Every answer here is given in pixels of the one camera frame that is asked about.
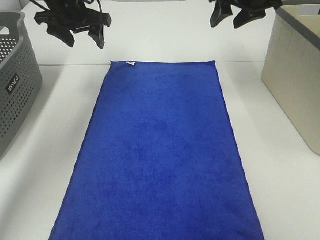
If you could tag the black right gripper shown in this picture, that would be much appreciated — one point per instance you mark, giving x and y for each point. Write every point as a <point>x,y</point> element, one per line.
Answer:
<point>252,10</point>

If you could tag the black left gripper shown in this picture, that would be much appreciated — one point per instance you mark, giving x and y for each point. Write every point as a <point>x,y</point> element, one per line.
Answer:
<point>64,15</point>

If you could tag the blue microfibre towel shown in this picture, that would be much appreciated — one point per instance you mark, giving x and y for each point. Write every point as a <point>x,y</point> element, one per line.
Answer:
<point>159,161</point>

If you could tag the grey perforated plastic basket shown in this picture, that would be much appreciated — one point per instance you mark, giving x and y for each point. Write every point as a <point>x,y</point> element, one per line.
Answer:
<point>20,76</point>

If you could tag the beige storage bin grey rim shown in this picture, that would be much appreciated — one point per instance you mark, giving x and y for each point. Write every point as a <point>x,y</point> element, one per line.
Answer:
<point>291,70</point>

